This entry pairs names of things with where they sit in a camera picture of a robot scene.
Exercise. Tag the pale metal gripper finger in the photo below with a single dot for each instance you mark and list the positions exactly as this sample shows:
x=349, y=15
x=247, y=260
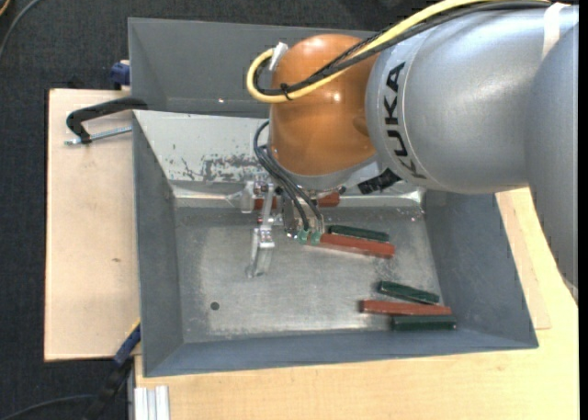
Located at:
x=247, y=201
x=262, y=253

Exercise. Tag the red-brown flat block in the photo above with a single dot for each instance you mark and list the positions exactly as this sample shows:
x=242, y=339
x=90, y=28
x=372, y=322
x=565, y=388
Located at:
x=360, y=246
x=404, y=308
x=328, y=200

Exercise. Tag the grey metal bin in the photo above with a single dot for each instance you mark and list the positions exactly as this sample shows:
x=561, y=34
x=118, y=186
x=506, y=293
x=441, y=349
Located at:
x=294, y=298

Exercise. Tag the dark green flat block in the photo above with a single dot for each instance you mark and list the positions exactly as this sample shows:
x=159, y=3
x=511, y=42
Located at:
x=408, y=292
x=358, y=233
x=423, y=322

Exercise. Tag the pale wood flat board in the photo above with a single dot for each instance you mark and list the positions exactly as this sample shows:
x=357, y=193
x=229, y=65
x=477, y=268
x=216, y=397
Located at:
x=89, y=243

